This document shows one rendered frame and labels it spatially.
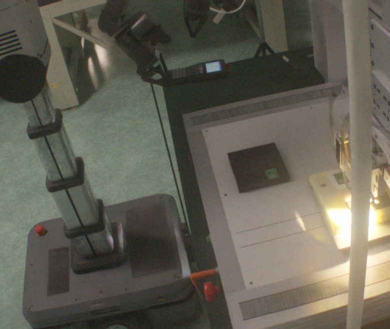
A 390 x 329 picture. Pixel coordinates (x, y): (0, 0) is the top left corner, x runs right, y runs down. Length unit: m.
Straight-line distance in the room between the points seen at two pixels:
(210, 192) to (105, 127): 2.01
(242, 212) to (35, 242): 1.20
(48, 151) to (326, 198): 0.90
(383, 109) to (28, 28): 0.93
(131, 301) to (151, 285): 0.09
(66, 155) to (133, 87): 1.86
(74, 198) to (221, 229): 0.76
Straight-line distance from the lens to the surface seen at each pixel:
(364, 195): 0.62
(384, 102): 0.82
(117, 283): 1.84
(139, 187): 2.58
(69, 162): 1.64
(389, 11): 0.78
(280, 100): 1.42
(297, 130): 1.30
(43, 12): 3.14
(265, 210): 1.09
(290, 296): 0.94
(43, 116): 1.56
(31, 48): 1.41
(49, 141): 1.60
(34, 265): 2.03
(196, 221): 1.25
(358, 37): 0.50
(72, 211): 1.76
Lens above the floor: 1.62
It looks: 39 degrees down
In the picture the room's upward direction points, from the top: 12 degrees counter-clockwise
